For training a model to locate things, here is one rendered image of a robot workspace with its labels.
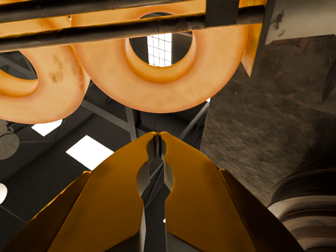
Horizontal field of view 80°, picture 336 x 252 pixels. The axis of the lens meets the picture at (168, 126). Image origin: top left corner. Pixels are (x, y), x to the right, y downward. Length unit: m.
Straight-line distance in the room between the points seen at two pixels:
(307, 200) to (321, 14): 0.37
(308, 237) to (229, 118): 0.32
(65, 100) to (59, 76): 0.03
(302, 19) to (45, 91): 0.24
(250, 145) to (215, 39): 0.48
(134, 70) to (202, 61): 0.06
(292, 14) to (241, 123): 0.43
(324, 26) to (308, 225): 0.41
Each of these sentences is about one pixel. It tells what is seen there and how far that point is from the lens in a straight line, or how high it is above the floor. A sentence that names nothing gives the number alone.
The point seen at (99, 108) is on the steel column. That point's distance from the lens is 6.96.
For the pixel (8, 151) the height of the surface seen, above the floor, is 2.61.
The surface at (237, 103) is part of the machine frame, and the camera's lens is 0.56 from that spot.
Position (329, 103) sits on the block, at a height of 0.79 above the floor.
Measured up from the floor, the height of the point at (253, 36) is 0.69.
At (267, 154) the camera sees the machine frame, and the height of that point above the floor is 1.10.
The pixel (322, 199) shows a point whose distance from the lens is 0.49.
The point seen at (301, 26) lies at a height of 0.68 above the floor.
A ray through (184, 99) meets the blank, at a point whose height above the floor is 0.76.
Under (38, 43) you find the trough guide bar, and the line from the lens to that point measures 0.19.
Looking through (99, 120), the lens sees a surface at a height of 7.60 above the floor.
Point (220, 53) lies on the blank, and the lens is 0.20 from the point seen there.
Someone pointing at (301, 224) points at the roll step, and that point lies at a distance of 0.54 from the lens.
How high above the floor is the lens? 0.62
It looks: 47 degrees up
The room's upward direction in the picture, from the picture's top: 180 degrees counter-clockwise
